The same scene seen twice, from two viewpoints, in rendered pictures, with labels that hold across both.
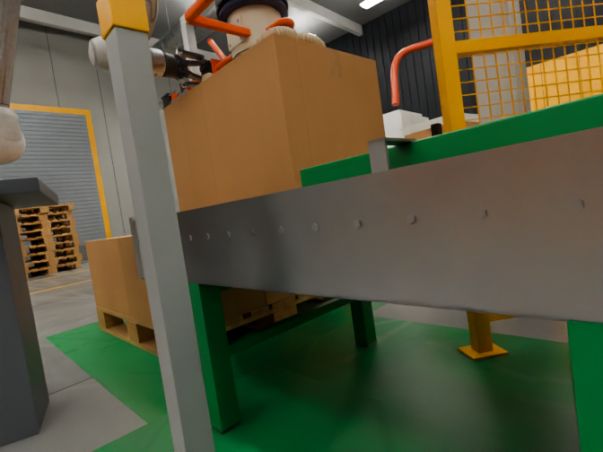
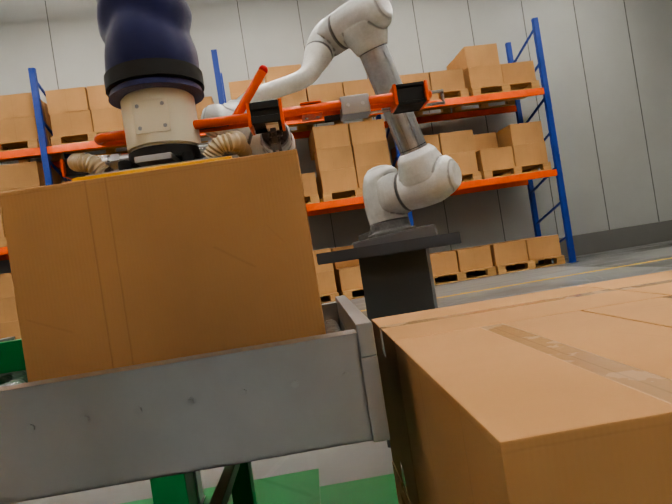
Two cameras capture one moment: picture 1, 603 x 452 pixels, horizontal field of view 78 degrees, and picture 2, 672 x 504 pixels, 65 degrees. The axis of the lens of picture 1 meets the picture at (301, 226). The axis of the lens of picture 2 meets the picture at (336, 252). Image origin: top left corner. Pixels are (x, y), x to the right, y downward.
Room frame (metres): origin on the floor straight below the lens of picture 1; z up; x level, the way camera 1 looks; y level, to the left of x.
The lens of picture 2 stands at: (2.31, -0.68, 0.73)
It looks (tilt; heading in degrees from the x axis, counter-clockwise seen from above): 0 degrees down; 130
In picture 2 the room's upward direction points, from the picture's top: 9 degrees counter-clockwise
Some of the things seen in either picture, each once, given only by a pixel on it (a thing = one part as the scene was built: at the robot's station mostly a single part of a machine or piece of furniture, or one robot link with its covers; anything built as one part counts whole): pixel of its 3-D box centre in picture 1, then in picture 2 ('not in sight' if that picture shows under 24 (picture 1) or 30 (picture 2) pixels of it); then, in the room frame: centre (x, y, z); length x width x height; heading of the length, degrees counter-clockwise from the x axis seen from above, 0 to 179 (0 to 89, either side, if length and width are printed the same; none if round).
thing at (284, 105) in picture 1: (271, 148); (187, 266); (1.22, 0.06, 0.76); 0.60 x 0.40 x 0.40; 43
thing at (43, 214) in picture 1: (39, 240); not in sight; (7.55, 5.25, 0.65); 1.29 x 1.10 x 1.30; 48
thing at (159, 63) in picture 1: (152, 63); (276, 137); (1.25, 0.40, 1.09); 0.09 x 0.06 x 0.09; 43
